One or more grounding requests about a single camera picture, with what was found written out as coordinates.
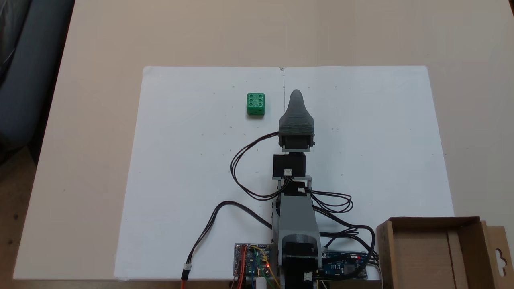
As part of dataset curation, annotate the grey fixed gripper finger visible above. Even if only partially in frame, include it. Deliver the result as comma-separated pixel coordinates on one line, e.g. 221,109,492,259
286,89,309,120

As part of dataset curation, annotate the green die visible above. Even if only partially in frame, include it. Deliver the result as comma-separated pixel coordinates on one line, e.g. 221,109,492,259
246,93,266,116

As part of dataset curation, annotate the white paper sheet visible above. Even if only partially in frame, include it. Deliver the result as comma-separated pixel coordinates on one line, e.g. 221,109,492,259
114,66,286,281
282,65,455,281

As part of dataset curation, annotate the green motor controller circuit board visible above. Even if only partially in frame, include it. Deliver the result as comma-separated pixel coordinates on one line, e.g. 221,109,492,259
234,243,274,278

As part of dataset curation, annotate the blue power circuit board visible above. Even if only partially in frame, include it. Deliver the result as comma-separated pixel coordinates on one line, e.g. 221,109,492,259
320,250,368,280

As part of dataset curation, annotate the brown cardboard box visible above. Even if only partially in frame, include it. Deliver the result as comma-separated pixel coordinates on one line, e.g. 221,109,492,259
376,216,509,289

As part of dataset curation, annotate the dark grey fabric chair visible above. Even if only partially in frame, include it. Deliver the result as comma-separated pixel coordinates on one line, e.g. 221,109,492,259
0,0,76,162

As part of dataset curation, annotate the black gripper motor cable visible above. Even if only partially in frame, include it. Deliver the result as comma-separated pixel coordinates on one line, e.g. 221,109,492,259
230,132,290,201

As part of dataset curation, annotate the black wrist motor cable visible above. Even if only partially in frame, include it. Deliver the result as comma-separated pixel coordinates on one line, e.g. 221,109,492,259
306,188,354,214

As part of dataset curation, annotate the black elbow motor cable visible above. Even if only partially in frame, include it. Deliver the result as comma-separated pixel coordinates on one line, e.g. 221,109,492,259
313,207,380,278

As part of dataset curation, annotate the black cable with white connector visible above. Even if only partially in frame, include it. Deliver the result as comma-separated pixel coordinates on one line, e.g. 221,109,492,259
180,200,274,289

